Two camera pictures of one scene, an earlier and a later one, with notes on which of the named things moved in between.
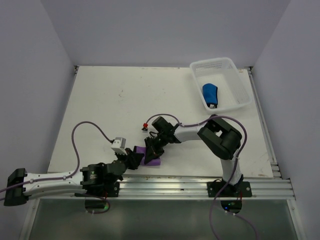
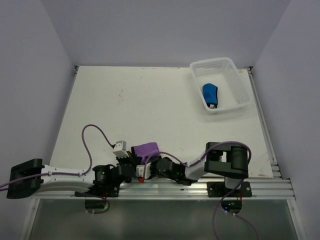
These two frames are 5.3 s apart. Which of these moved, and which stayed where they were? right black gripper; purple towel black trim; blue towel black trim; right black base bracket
Moved: right black gripper
Stayed: purple towel black trim; right black base bracket; blue towel black trim
